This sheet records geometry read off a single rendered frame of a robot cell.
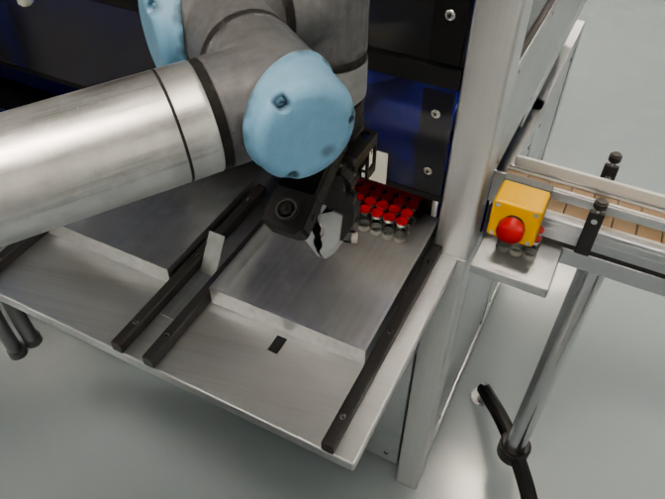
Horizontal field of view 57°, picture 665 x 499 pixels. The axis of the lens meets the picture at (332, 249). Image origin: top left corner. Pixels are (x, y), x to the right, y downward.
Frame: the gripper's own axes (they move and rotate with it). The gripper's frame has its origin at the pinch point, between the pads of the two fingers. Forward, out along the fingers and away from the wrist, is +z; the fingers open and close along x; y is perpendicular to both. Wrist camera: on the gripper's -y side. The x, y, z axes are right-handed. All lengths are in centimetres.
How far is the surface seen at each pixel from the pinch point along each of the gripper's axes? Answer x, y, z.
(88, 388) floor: 87, 12, 110
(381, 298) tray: -3.1, 14.0, 21.4
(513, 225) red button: -18.2, 24.6, 8.2
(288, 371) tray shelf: 3.2, -4.1, 21.6
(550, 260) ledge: -24.7, 34.3, 21.6
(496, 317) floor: -15, 95, 110
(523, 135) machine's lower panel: -11, 68, 22
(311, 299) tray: 6.5, 8.8, 21.4
